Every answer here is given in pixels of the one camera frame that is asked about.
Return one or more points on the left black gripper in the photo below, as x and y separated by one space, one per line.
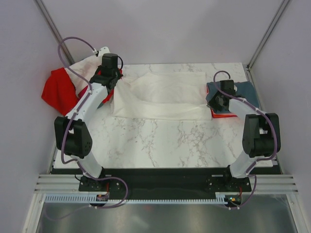
119 74

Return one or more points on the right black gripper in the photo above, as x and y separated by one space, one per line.
212 103

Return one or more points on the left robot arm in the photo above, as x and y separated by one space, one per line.
72 136

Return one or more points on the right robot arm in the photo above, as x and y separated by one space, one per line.
261 133

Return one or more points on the folded red-orange t-shirt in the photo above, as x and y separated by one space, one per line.
218 115

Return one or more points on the magenta t-shirt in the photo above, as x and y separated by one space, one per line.
102 103

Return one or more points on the folded grey-blue t-shirt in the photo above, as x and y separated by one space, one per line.
247 91

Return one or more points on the red t-shirt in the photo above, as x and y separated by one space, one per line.
59 92

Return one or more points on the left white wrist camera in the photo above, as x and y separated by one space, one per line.
101 51

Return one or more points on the left aluminium frame post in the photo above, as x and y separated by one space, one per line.
53 28

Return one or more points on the aluminium frame post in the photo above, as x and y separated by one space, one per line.
269 31
53 28

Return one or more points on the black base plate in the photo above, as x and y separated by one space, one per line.
165 183

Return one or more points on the right aluminium frame post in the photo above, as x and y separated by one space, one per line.
269 31

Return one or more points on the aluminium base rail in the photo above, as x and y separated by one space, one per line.
266 184

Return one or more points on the white slotted cable duct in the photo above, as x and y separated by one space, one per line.
108 199

